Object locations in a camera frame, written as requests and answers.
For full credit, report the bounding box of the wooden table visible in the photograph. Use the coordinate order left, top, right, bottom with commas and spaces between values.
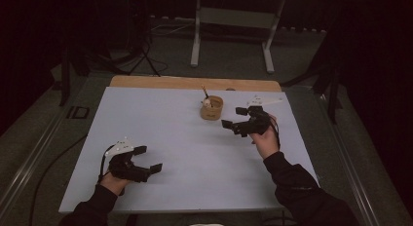
109, 75, 282, 93

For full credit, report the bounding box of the person's left hand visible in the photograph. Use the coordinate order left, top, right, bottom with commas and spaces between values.
98, 171, 131, 197

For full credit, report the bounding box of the black floor cable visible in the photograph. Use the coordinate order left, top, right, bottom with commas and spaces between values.
28, 132, 89, 226

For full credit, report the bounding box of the black floor plate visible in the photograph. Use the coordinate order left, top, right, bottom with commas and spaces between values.
66, 105, 91, 120

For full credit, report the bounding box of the black tripod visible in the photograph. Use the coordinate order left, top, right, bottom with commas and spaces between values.
128, 0, 162, 78

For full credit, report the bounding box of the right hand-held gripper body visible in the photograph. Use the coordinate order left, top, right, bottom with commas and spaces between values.
232, 94, 283, 138

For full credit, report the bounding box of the metal floor rail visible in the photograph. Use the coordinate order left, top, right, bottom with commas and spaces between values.
0, 102, 74, 214
316, 93, 381, 226

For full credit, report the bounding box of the pale blue board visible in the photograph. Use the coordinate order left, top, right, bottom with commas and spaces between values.
57, 86, 320, 214

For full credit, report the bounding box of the black stand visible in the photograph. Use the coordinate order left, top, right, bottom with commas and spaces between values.
57, 47, 91, 107
281, 34, 344, 125

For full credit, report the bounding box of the right hand-held gripper cable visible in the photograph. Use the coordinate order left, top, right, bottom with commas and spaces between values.
267, 116, 282, 146

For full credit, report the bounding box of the person's right hand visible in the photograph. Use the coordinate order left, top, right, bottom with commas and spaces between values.
251, 114, 281, 161

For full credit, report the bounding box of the hand-held gripper cable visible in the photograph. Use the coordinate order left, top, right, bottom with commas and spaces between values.
96, 143, 115, 185
267, 116, 282, 146

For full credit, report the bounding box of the white metal stand frame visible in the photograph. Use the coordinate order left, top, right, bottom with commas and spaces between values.
190, 0, 286, 74

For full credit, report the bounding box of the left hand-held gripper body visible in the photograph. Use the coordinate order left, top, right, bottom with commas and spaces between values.
104, 136, 152, 183

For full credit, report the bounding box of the white floor cable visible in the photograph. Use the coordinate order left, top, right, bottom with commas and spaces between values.
150, 22, 196, 37

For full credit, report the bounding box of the wooden pen holder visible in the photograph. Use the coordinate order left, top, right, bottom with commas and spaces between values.
200, 94, 225, 121

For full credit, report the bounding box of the left hand-held gripper cable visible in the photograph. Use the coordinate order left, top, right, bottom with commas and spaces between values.
96, 143, 115, 185

